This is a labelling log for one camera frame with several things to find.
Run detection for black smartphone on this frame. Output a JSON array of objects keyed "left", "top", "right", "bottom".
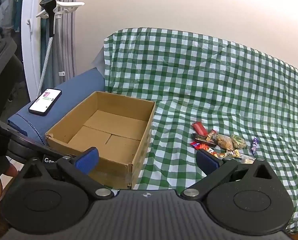
[{"left": 29, "top": 88, "right": 62, "bottom": 117}]

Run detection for white curved window frame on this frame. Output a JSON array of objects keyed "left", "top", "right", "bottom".
[{"left": 20, "top": 0, "right": 43, "bottom": 103}]

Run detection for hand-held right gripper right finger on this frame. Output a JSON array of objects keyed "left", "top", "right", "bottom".
[{"left": 181, "top": 149, "right": 280, "bottom": 200}]

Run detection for red printed snack packet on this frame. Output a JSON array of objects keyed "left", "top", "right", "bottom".
[{"left": 190, "top": 141, "right": 217, "bottom": 156}]

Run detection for black garment steamer with hose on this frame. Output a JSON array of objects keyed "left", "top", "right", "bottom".
[{"left": 35, "top": 0, "right": 57, "bottom": 100}]

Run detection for clear flat snack wrapper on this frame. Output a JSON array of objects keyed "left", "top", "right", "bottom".
[{"left": 237, "top": 154, "right": 256, "bottom": 164}]

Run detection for brown cardboard box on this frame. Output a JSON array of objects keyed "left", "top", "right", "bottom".
[{"left": 45, "top": 91, "right": 156, "bottom": 190}]

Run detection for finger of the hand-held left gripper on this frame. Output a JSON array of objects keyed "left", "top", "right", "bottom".
[{"left": 0, "top": 121, "right": 72, "bottom": 167}]

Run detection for plain red snack packet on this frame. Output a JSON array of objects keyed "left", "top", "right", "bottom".
[{"left": 192, "top": 121, "right": 207, "bottom": 136}]

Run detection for grey curtain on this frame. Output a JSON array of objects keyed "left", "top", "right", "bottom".
[{"left": 53, "top": 0, "right": 78, "bottom": 85}]

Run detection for purple snack packet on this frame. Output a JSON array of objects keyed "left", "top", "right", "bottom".
[{"left": 250, "top": 137, "right": 259, "bottom": 155}]

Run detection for brown wrapped cookie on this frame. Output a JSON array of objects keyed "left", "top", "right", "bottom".
[{"left": 216, "top": 134, "right": 235, "bottom": 151}]

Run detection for dark glass window pane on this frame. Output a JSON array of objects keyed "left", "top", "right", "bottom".
[{"left": 0, "top": 0, "right": 24, "bottom": 63}]

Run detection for dark brown snack bar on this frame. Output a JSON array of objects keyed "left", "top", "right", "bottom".
[{"left": 192, "top": 133, "right": 217, "bottom": 147}]

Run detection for blue cushion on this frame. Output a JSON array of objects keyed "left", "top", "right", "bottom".
[{"left": 7, "top": 69, "right": 107, "bottom": 153}]

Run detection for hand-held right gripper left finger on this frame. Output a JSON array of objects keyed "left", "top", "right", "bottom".
[{"left": 15, "top": 147, "right": 114, "bottom": 201}]

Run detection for green wrapped cookie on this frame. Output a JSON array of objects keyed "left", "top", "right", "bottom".
[{"left": 230, "top": 134, "right": 247, "bottom": 149}]

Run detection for small orange candy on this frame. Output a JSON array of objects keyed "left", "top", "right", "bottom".
[{"left": 206, "top": 129, "right": 218, "bottom": 142}]

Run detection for green checked cloth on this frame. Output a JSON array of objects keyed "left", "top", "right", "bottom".
[{"left": 103, "top": 27, "right": 298, "bottom": 235}]

